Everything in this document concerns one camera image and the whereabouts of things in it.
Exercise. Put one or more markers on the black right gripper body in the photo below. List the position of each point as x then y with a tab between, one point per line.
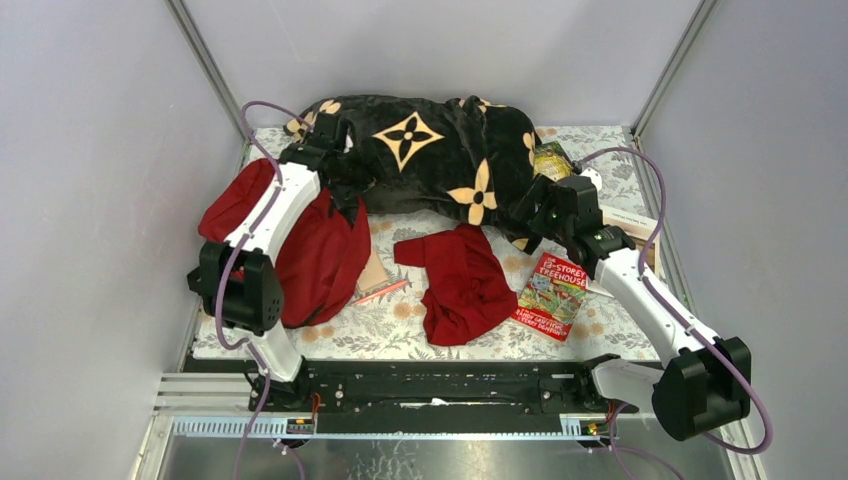
560	225

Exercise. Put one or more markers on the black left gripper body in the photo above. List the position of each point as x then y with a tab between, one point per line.
344	183

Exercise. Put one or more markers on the green dark cover book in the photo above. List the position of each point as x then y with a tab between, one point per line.
551	161

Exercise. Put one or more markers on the white beige cover book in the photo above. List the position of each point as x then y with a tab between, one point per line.
639	228

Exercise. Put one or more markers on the black floral plush blanket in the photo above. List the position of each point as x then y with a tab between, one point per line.
469	160

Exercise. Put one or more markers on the red treehouse storybook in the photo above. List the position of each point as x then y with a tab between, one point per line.
552	297

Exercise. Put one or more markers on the red student backpack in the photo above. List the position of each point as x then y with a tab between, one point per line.
320	261

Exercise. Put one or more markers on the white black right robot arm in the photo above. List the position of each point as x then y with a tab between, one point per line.
703	381

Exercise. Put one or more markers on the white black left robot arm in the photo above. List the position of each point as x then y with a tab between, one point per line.
236	278

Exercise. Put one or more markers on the red cloth garment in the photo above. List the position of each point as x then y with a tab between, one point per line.
467	294

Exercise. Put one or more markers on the tan notebook under backpack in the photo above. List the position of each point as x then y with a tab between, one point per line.
373	276

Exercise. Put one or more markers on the floral patterned table mat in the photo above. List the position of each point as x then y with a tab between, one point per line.
388	323

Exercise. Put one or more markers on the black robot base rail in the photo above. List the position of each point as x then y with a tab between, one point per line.
437	398

